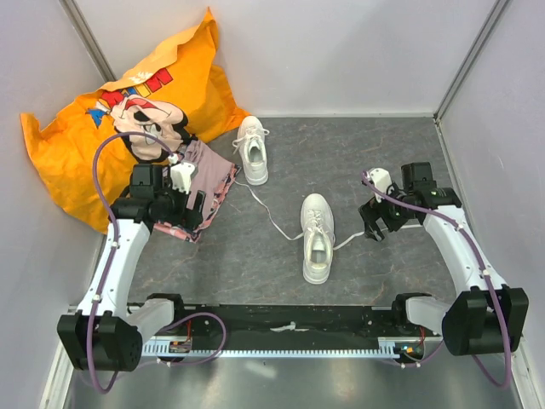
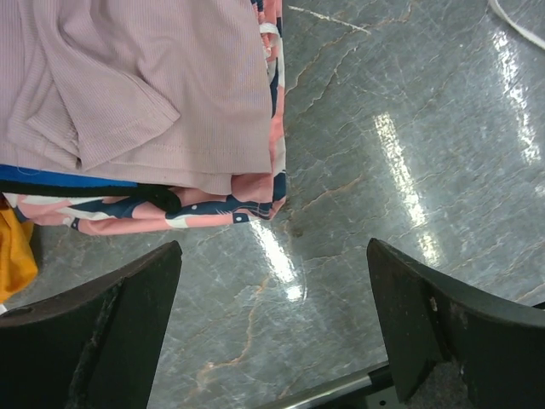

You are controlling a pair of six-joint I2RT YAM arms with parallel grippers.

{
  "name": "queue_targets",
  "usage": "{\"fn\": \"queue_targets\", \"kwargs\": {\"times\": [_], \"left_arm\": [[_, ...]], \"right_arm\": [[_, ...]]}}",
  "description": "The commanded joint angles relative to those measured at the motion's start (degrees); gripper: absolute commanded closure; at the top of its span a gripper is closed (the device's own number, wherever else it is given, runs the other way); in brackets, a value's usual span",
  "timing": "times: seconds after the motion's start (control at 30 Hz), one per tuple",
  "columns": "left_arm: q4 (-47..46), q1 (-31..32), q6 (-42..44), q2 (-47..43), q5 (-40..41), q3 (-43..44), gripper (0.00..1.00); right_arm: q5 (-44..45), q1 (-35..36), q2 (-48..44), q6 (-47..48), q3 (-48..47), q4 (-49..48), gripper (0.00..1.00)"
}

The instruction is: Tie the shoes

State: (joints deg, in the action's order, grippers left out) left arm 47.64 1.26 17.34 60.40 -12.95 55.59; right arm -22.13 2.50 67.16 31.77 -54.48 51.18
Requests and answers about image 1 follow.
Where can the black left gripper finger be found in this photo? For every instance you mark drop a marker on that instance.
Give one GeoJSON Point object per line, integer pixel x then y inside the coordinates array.
{"type": "Point", "coordinates": [191, 221]}
{"type": "Point", "coordinates": [198, 205]}

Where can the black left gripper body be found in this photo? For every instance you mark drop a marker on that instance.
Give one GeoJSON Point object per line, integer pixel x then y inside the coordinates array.
{"type": "Point", "coordinates": [173, 204]}

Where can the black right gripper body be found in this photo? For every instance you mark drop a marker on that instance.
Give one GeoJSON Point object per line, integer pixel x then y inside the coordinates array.
{"type": "Point", "coordinates": [394, 213]}

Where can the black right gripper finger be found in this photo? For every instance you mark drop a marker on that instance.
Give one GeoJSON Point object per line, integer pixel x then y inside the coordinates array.
{"type": "Point", "coordinates": [373, 231]}
{"type": "Point", "coordinates": [368, 214]}

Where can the white sneaker with laces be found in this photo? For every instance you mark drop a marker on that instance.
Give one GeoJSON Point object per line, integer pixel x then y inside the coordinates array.
{"type": "Point", "coordinates": [317, 232]}

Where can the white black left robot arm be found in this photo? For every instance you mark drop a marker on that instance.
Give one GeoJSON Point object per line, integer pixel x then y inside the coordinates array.
{"type": "Point", "coordinates": [102, 335]}

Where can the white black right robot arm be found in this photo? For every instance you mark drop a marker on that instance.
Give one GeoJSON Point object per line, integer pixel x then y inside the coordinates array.
{"type": "Point", "coordinates": [488, 315]}

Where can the pink patterned cloth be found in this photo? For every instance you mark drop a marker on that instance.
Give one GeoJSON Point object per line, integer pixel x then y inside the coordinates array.
{"type": "Point", "coordinates": [215, 175]}

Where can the white tied sneaker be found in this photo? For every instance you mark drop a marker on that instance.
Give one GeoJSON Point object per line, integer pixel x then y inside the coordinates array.
{"type": "Point", "coordinates": [250, 144]}

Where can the orange cartoon print bag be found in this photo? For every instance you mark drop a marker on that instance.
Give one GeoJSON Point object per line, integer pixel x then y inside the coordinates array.
{"type": "Point", "coordinates": [174, 96]}

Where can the white tape scrap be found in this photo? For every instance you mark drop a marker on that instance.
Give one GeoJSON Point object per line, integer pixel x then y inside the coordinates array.
{"type": "Point", "coordinates": [292, 326]}

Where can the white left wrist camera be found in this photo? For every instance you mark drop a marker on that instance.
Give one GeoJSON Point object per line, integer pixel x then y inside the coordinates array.
{"type": "Point", "coordinates": [181, 173]}

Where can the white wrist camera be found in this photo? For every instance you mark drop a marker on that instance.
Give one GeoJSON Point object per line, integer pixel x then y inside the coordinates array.
{"type": "Point", "coordinates": [181, 173]}
{"type": "Point", "coordinates": [381, 180]}

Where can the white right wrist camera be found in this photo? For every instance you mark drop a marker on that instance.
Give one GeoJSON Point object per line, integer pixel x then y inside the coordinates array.
{"type": "Point", "coordinates": [381, 180]}

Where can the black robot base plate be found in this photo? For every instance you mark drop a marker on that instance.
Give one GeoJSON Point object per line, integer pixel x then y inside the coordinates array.
{"type": "Point", "coordinates": [329, 327]}

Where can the slotted aluminium cable duct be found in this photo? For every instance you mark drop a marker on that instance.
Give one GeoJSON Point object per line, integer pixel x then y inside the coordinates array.
{"type": "Point", "coordinates": [163, 348]}

